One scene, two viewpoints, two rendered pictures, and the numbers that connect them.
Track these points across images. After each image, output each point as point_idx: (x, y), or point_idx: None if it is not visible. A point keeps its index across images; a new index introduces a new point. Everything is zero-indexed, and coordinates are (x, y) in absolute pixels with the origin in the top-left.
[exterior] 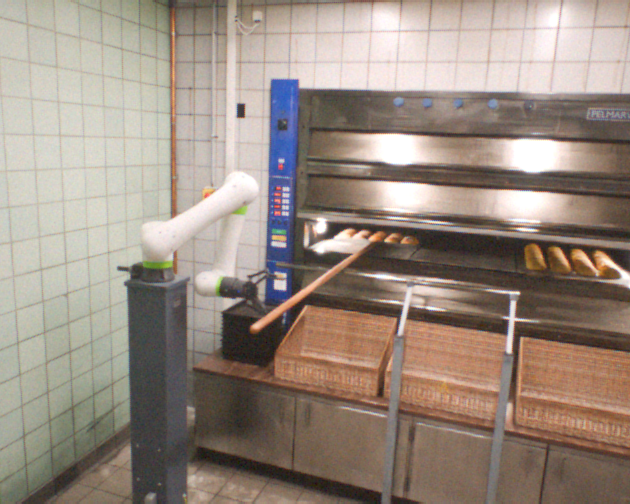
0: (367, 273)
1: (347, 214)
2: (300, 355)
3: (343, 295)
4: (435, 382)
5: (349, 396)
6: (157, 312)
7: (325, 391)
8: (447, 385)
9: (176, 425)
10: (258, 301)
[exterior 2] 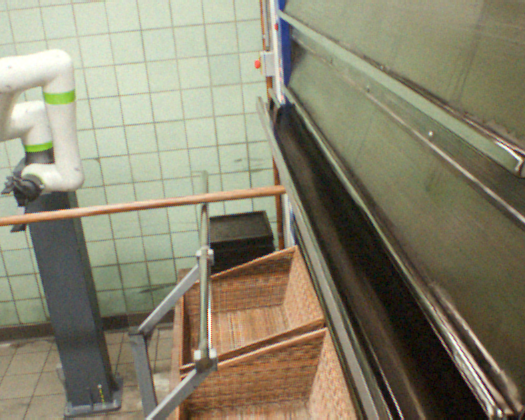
0: (203, 220)
1: (263, 115)
2: (181, 303)
3: (301, 247)
4: None
5: (173, 385)
6: None
7: (175, 363)
8: None
9: (68, 313)
10: (18, 211)
